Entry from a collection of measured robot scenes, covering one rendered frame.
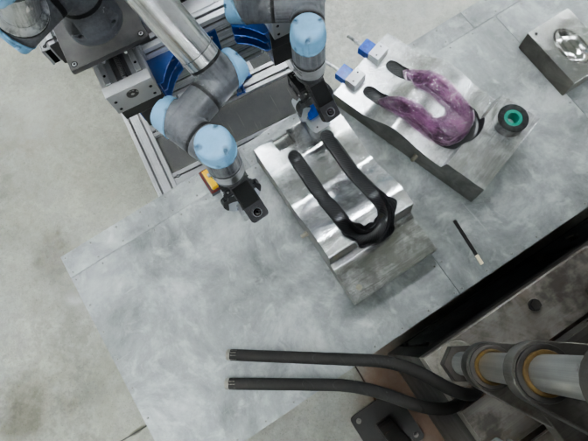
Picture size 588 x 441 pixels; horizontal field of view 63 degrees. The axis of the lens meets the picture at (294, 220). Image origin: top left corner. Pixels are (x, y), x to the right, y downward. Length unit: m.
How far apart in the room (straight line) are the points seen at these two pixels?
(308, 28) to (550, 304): 0.95
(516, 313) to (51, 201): 2.04
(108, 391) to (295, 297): 1.20
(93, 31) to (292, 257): 0.79
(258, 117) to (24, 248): 1.25
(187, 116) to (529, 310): 1.01
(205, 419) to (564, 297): 1.01
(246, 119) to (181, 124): 1.21
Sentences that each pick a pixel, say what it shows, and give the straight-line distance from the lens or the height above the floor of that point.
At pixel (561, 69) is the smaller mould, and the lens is 1.62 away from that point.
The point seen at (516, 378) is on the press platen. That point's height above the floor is 1.29.
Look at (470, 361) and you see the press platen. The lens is 1.13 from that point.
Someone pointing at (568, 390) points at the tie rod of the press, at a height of 1.41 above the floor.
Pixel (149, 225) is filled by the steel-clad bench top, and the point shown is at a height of 0.80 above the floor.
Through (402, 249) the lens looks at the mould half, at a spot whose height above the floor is 0.86.
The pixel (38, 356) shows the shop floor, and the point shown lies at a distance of 2.45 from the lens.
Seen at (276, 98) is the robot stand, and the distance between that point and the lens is 2.19.
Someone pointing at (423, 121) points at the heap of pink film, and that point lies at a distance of 1.38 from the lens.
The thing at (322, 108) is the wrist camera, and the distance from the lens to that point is 1.20.
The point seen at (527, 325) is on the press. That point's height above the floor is 0.79.
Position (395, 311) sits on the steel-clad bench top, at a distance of 1.34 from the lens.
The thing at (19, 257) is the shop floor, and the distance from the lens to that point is 2.56.
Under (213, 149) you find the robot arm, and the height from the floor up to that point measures 1.30.
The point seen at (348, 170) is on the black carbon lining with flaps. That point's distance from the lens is 1.33.
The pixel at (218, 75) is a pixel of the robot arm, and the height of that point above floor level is 1.29.
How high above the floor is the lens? 2.12
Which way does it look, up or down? 75 degrees down
